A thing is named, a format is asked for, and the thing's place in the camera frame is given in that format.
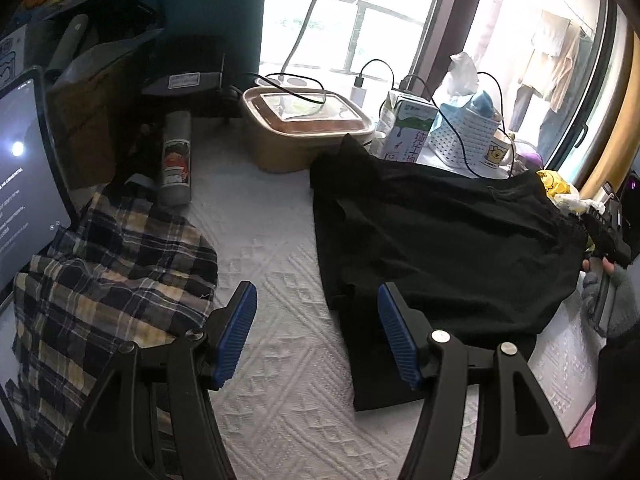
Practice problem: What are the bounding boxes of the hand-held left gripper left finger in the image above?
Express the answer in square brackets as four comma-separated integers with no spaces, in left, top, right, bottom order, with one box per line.
[55,280,258,480]

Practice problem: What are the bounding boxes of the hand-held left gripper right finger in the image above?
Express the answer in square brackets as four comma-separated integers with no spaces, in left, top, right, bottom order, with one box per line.
[377,282,571,480]

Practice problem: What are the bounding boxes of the black pants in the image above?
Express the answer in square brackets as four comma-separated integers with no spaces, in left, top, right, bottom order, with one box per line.
[309,135,591,411]

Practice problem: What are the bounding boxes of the person's right forearm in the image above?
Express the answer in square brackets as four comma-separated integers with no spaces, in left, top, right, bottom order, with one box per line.
[592,330,640,448]

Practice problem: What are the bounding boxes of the person's right hand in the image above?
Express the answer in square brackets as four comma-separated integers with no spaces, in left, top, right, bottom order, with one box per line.
[581,257,640,338]

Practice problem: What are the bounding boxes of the white textured bedspread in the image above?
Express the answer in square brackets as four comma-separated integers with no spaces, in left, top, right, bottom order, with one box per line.
[0,110,601,480]

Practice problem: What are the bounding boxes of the yellow plastic bag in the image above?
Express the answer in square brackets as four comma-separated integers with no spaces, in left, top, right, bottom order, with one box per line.
[537,170,581,200]

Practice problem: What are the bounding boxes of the yellow curtain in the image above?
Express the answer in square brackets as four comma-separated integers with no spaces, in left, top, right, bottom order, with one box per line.
[575,30,640,201]

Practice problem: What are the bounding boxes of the purple cloth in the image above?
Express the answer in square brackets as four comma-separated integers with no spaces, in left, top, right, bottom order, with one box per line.
[515,142,544,171]

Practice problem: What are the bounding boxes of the plaid cloth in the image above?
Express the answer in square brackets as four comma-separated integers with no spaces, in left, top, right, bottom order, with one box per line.
[10,175,219,478]

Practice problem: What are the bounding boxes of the white bear mug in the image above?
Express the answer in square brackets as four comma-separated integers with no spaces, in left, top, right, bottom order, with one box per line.
[480,130,516,168]

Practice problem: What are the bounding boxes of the hanging clothes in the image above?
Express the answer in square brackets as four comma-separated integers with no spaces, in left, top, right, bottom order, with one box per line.
[510,10,583,133]

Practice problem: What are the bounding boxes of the blue cloth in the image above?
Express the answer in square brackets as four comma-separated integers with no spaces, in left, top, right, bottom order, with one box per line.
[465,91,501,121]

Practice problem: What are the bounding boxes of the white plastic basket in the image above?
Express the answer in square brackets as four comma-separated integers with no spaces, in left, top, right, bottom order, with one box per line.
[427,105,503,171]

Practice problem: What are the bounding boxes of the grey spray can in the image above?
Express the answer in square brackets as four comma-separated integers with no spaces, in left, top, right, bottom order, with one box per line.
[159,110,193,206]

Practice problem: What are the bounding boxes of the pink cloth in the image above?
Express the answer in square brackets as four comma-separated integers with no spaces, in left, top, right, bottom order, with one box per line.
[569,404,597,447]

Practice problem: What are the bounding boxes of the green and white milk carton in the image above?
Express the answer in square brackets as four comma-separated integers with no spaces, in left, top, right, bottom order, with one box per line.
[377,89,441,163]

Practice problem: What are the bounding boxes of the beige lunch box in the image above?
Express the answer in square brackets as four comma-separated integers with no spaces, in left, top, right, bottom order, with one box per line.
[239,86,376,173]

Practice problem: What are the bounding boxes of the white crumpled tissue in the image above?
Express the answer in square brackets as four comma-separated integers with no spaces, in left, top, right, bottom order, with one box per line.
[447,52,481,97]

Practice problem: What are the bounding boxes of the tablet with lit screen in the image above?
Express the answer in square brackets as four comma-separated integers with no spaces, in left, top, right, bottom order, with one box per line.
[0,65,81,306]

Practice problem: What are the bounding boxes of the cardboard box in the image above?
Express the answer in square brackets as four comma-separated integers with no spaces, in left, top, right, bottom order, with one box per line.
[47,30,166,188]

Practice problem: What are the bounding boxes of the black device with label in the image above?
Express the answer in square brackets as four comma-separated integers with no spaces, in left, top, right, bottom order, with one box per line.
[142,35,226,97]

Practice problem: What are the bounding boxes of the balcony railing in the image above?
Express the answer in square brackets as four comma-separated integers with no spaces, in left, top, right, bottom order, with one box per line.
[262,0,426,76]

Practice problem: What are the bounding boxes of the grey desk lamp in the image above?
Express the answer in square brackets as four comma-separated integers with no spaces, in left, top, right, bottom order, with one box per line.
[255,0,417,92]

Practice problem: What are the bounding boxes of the dark teal curtain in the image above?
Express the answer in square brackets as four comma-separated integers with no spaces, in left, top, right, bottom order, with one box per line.
[80,0,271,78]

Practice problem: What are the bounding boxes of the grey cylindrical roller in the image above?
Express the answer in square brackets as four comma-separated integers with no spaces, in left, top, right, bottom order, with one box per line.
[47,14,89,72]

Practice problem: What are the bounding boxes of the white bear print box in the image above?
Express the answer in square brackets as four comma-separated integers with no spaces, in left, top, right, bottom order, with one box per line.
[0,30,27,92]

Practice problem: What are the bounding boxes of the black cable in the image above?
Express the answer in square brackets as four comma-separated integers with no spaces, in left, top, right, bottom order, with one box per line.
[245,59,516,178]

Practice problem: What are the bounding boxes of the dark window frame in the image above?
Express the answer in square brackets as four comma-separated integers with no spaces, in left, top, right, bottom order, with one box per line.
[407,0,493,91]

